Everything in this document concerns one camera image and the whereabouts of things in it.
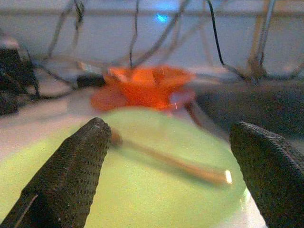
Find green plate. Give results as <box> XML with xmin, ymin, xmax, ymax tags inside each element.
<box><xmin>0</xmin><ymin>107</ymin><xmax>250</xmax><ymax>228</ymax></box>

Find orange plate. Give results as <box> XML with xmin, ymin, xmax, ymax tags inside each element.
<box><xmin>90</xmin><ymin>89</ymin><xmax>198</xmax><ymax>113</ymax></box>

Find stainless steel sink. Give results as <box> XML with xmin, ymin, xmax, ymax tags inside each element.
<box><xmin>196</xmin><ymin>79</ymin><xmax>304</xmax><ymax>140</ymax></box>

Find metal fork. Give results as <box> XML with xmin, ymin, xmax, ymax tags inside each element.
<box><xmin>110</xmin><ymin>131</ymin><xmax>234</xmax><ymax>188</ymax></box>

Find black power strip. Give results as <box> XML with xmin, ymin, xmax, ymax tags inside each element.
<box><xmin>0</xmin><ymin>47</ymin><xmax>40</xmax><ymax>116</ymax></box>

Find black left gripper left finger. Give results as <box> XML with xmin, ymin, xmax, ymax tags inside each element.
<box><xmin>0</xmin><ymin>116</ymin><xmax>113</xmax><ymax>228</ymax></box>

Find black cable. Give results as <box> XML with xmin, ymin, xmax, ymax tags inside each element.
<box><xmin>132</xmin><ymin>0</ymin><xmax>190</xmax><ymax>68</ymax></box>
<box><xmin>206</xmin><ymin>0</ymin><xmax>249</xmax><ymax>80</ymax></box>

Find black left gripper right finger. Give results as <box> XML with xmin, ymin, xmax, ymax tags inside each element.
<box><xmin>229</xmin><ymin>121</ymin><xmax>304</xmax><ymax>228</ymax></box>

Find black power brick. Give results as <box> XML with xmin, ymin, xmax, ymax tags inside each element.
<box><xmin>76</xmin><ymin>74</ymin><xmax>106</xmax><ymax>89</ymax></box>

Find orange bowl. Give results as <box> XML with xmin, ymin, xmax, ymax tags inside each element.
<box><xmin>104</xmin><ymin>66</ymin><xmax>196</xmax><ymax>111</ymax></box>

